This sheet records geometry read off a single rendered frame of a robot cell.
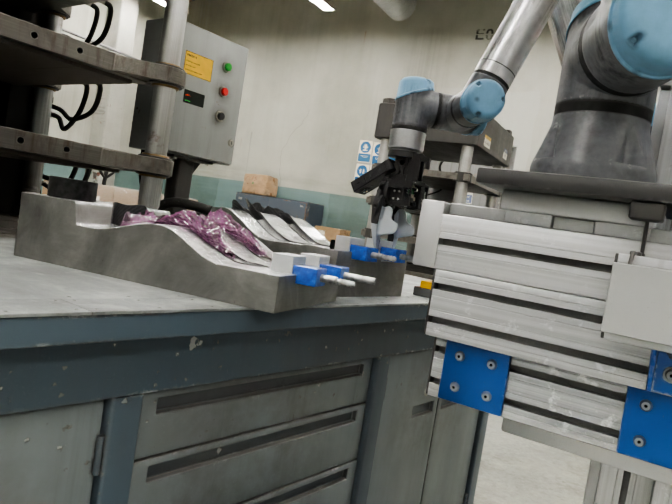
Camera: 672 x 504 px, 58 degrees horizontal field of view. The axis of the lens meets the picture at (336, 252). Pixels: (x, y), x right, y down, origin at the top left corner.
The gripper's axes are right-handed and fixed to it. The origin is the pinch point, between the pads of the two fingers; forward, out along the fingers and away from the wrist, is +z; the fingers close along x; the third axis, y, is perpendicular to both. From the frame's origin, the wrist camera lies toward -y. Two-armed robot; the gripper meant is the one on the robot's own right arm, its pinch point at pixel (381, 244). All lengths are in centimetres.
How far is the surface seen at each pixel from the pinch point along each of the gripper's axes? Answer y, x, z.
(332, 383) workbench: 2.7, -13.8, 28.3
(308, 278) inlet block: 13.3, -39.2, 5.8
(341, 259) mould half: 2.0, -16.3, 3.7
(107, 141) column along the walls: -716, 368, -62
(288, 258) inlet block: 9.9, -40.6, 3.3
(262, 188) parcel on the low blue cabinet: -530, 496, -31
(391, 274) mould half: 2.0, 2.6, 6.2
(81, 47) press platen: -79, -30, -36
